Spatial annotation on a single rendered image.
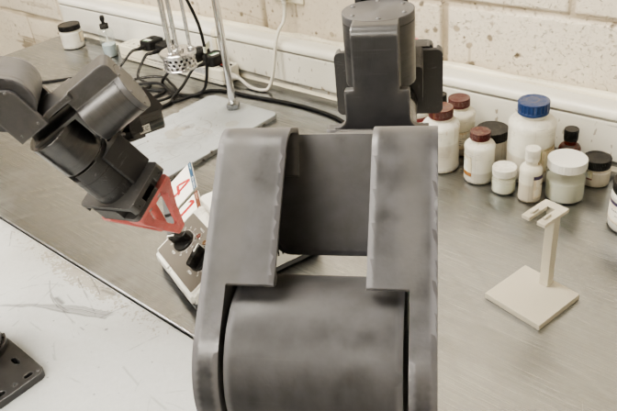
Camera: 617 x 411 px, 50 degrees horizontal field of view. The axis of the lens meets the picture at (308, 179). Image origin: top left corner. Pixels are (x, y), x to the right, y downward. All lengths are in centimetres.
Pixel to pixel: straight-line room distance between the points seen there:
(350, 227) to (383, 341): 7
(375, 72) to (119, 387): 50
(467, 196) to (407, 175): 80
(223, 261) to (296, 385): 5
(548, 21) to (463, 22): 15
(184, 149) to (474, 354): 69
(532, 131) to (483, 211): 14
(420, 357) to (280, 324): 5
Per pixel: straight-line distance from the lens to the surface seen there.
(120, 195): 79
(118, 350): 88
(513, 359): 81
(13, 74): 73
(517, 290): 88
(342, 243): 30
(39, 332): 95
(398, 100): 52
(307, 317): 25
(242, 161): 27
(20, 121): 73
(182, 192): 111
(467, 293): 88
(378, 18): 51
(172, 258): 94
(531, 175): 103
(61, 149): 75
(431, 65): 64
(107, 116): 73
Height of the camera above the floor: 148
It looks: 31 degrees down
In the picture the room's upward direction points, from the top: 7 degrees counter-clockwise
